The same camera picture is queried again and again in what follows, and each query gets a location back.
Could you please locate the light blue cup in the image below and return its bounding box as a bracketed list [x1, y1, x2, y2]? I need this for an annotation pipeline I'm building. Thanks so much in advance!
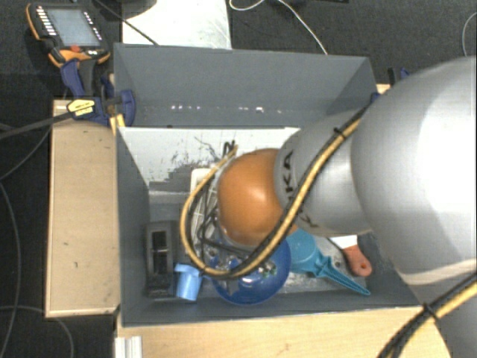
[174, 263, 204, 302]

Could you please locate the blue bowl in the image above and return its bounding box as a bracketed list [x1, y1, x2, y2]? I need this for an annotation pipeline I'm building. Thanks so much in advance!
[209, 238, 293, 307]

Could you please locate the pale wood board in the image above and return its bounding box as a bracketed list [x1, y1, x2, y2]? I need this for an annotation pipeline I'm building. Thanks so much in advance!
[44, 98, 122, 318]

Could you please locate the grey metal bin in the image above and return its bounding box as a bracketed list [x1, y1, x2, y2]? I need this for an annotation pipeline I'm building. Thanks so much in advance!
[113, 43, 423, 327]

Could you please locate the teal scoop with handle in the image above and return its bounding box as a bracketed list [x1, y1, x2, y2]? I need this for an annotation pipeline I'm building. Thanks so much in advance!
[285, 228, 372, 298]

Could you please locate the white tool with salmon handle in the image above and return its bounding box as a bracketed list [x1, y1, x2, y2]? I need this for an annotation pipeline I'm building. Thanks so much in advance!
[329, 234, 373, 277]

